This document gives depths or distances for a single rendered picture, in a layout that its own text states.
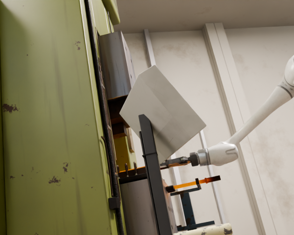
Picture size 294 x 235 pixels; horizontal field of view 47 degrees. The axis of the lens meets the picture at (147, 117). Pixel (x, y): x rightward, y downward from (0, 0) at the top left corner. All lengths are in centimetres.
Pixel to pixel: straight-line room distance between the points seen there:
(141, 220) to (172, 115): 68
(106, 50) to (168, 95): 85
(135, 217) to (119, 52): 88
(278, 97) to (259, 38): 444
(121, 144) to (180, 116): 104
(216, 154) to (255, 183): 318
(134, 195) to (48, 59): 77
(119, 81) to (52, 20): 45
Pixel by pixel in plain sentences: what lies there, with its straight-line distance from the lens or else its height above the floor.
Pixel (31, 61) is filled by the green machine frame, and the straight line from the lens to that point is 173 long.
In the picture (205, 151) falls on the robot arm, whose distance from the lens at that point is 179.
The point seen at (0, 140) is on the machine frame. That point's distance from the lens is 163.
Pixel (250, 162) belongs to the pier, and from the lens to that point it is 498.
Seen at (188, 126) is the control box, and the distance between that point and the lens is 113.
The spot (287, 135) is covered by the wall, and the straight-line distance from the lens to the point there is 564.
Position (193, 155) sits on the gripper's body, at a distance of 179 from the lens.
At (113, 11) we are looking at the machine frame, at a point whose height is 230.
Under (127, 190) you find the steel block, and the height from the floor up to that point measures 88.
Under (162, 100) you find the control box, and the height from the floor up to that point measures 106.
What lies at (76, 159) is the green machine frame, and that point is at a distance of 146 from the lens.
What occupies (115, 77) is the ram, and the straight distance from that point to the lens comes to 184.
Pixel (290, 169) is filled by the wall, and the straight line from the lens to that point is 548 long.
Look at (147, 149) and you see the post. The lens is 123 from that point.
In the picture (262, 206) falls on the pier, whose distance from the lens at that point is 491.
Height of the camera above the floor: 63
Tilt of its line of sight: 20 degrees up
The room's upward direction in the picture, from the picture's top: 11 degrees counter-clockwise
